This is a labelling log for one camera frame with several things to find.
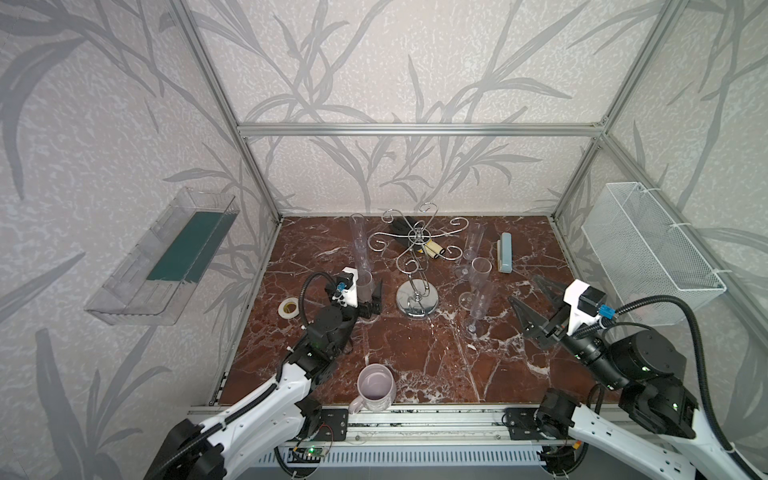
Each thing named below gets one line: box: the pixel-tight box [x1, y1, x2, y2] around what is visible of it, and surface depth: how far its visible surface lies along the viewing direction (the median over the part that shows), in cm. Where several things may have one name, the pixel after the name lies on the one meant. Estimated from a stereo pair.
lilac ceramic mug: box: [348, 363, 397, 414], surface depth 76 cm
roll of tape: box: [278, 297, 300, 319], surface depth 97 cm
